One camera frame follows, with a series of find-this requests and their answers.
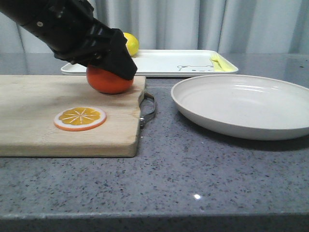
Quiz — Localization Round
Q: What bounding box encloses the white rectangular tray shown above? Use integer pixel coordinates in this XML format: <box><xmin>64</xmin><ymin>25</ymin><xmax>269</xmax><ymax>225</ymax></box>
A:
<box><xmin>61</xmin><ymin>50</ymin><xmax>239</xmax><ymax>78</ymax></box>

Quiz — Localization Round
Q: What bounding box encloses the wooden cutting board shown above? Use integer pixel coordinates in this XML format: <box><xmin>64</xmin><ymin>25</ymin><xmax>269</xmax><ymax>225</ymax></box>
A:
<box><xmin>0</xmin><ymin>75</ymin><xmax>146</xmax><ymax>157</ymax></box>

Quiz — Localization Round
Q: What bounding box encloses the yellow lemon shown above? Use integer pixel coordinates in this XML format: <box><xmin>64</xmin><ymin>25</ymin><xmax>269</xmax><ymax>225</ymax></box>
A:
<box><xmin>124</xmin><ymin>32</ymin><xmax>139</xmax><ymax>57</ymax></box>

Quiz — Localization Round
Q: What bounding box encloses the metal cutting board handle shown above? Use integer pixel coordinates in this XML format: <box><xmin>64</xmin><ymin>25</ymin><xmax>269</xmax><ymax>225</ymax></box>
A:
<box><xmin>139</xmin><ymin>92</ymin><xmax>156</xmax><ymax>128</ymax></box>

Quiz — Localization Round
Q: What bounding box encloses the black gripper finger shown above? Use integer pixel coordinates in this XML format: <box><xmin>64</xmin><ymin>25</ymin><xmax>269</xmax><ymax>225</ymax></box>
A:
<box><xmin>87</xmin><ymin>29</ymin><xmax>137</xmax><ymax>80</ymax></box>

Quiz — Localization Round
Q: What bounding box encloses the yellow plastic fork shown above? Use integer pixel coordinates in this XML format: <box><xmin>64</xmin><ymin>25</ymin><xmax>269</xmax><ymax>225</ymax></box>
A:
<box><xmin>210</xmin><ymin>53</ymin><xmax>234</xmax><ymax>72</ymax></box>

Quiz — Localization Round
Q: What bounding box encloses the orange fruit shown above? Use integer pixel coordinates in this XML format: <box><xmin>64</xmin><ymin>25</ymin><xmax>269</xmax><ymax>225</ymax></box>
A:
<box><xmin>86</xmin><ymin>65</ymin><xmax>133</xmax><ymax>94</ymax></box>

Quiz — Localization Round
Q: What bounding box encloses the orange slice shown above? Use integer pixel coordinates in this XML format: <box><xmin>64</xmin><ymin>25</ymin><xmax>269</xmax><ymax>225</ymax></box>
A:
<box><xmin>54</xmin><ymin>106</ymin><xmax>107</xmax><ymax>131</ymax></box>

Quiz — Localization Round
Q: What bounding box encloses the white round plate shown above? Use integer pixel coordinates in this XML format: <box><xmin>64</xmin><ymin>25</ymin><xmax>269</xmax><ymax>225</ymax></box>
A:
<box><xmin>171</xmin><ymin>74</ymin><xmax>309</xmax><ymax>141</ymax></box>

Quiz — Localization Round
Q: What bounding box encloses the grey curtain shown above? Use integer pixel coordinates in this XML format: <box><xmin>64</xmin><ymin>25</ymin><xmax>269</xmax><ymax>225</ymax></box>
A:
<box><xmin>0</xmin><ymin>0</ymin><xmax>309</xmax><ymax>55</ymax></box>

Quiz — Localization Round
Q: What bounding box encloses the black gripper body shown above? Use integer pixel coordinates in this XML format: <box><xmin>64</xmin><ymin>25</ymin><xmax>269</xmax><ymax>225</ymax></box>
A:
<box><xmin>0</xmin><ymin>0</ymin><xmax>111</xmax><ymax>66</ymax></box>

